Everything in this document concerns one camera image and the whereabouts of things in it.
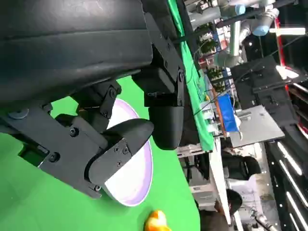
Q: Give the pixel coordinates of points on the lilac plate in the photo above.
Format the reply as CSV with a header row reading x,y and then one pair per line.
x,y
134,173

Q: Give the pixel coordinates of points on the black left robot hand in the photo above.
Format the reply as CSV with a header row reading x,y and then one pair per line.
x,y
72,48

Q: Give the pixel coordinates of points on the orange toy bread roll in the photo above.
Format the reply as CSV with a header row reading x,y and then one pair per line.
x,y
156,221

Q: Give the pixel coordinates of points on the green cloth on workshop desk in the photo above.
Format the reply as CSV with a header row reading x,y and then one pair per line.
x,y
192,96

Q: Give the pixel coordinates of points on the green table cloth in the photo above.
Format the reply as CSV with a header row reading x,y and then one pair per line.
x,y
48,211

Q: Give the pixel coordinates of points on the blue box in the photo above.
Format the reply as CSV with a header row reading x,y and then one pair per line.
x,y
228,113

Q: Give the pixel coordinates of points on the black monitor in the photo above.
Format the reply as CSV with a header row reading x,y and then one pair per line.
x,y
262,81

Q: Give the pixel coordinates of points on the grey flat panel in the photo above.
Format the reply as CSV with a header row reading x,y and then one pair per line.
x,y
260,127

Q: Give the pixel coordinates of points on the person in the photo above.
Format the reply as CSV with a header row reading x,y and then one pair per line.
x,y
216,219

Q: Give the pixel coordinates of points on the white workshop desk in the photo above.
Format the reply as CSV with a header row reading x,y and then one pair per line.
x,y
222,183

